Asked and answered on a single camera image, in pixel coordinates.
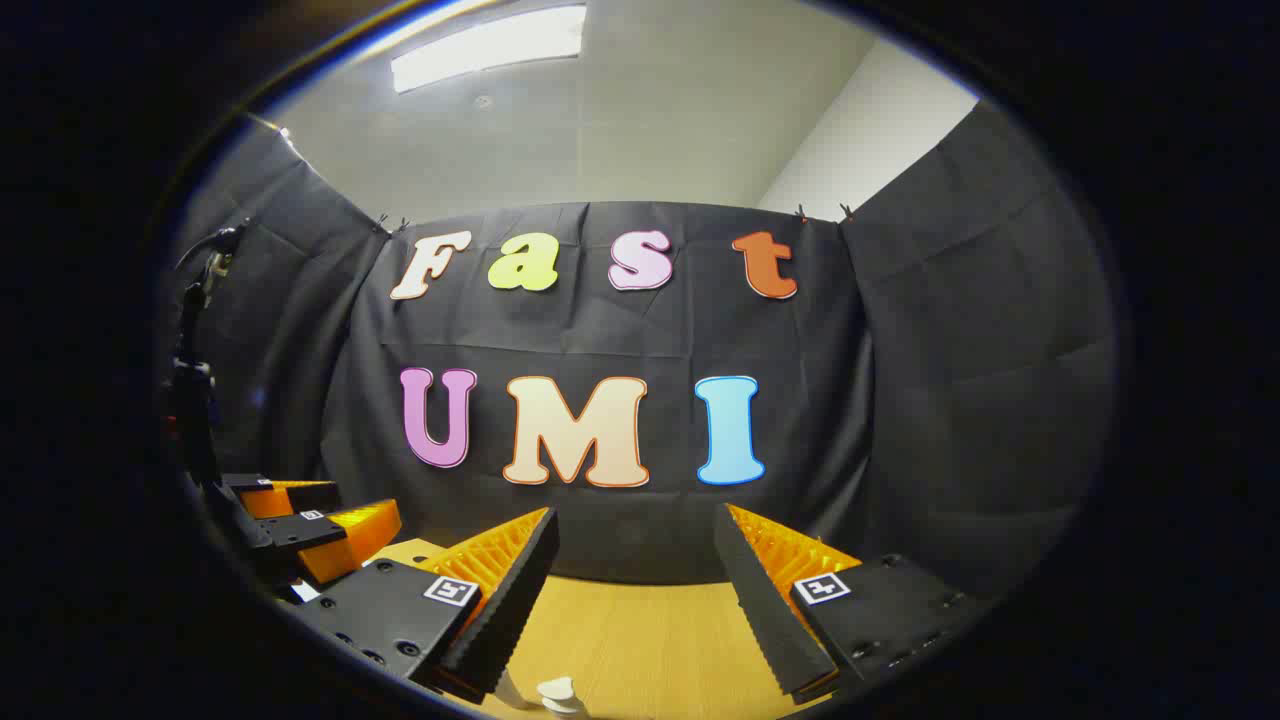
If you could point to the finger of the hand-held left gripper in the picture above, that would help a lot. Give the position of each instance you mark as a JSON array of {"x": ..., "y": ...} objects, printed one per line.
[
  {"x": 285, "y": 497},
  {"x": 335, "y": 540}
]

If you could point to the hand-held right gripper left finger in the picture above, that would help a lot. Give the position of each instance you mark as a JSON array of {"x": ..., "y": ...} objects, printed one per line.
[{"x": 510, "y": 610}]

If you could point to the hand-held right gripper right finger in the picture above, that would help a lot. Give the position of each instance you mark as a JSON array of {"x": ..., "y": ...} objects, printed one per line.
[{"x": 765, "y": 610}]

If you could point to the rectangular ceiling light panel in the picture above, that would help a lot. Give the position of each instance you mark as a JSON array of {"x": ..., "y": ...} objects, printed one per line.
[{"x": 490, "y": 45}]

